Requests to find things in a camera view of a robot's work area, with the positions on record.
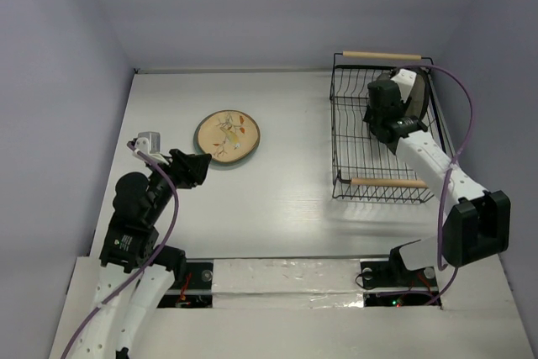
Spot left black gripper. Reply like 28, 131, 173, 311
146, 147, 210, 221

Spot teal blue plate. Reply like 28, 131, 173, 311
193, 114, 261, 172

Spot beige floral plate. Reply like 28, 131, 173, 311
197, 109, 261, 163

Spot grey patterned plate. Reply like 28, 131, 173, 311
377, 71, 394, 81

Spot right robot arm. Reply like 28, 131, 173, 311
365, 79, 511, 285

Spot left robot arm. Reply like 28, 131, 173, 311
61, 141, 212, 358

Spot dark rimmed plate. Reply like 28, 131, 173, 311
405, 67, 431, 120

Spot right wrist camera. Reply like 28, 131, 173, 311
390, 69, 418, 102

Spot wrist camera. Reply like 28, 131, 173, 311
390, 69, 418, 102
127, 131, 164, 161

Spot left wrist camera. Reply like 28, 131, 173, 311
127, 131, 164, 161

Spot black wire dish rack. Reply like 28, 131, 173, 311
330, 52, 434, 204

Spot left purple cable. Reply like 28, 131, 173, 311
56, 142, 182, 359

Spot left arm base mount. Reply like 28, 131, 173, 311
177, 260, 214, 291

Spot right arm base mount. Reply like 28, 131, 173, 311
355, 247, 438, 290

